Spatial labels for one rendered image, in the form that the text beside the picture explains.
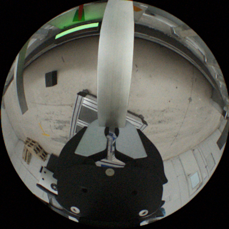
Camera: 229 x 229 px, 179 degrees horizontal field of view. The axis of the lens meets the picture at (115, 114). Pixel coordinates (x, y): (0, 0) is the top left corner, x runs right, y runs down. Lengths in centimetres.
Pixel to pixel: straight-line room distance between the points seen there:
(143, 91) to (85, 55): 81
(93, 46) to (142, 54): 56
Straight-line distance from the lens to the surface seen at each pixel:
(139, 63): 97
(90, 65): 97
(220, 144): 24
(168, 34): 34
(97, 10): 27
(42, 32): 39
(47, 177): 36
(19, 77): 25
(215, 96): 275
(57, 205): 51
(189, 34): 34
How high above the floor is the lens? 93
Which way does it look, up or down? 59 degrees down
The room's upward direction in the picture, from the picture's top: 180 degrees clockwise
